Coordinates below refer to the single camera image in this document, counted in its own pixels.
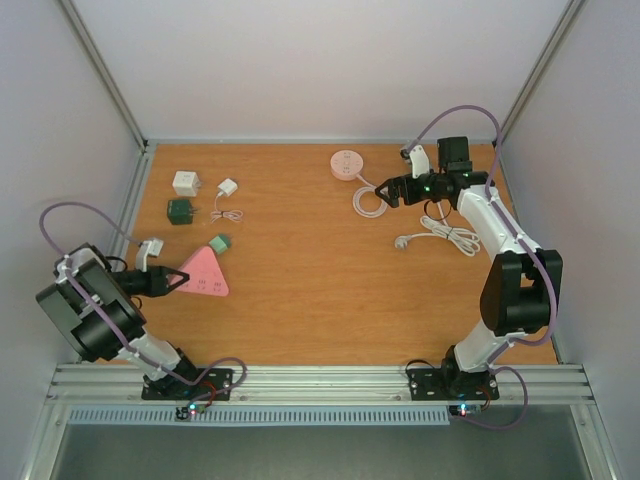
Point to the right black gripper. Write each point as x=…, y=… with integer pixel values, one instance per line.
x=394, y=191

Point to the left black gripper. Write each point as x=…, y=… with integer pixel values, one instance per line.
x=158, y=280

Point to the pink triangular power strip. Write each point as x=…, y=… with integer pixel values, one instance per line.
x=205, y=274

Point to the light green plug adapter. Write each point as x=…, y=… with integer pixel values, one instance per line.
x=220, y=243

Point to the green cube socket adapter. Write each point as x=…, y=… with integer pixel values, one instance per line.
x=180, y=211

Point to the white cube socket adapter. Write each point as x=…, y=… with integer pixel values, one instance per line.
x=186, y=183

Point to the white usb charger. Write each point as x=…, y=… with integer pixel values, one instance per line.
x=227, y=187

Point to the round pink power strip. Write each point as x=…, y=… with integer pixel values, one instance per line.
x=346, y=165

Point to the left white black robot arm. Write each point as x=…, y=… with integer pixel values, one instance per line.
x=93, y=307

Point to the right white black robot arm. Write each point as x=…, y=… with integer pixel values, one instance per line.
x=520, y=295

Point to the left controller board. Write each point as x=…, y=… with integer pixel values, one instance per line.
x=192, y=411

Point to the controller board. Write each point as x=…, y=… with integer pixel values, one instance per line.
x=192, y=411
x=464, y=410

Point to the right controller board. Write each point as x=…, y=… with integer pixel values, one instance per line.
x=464, y=410

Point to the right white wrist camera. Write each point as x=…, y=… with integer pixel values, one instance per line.
x=417, y=159

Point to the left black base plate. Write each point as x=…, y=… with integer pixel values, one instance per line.
x=217, y=380

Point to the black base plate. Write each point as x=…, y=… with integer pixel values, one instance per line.
x=429, y=384
x=217, y=380

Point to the aluminium front rail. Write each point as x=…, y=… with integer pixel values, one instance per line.
x=306, y=385

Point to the grey slotted cable duct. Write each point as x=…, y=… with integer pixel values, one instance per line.
x=260, y=416

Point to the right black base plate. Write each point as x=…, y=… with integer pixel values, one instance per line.
x=429, y=384

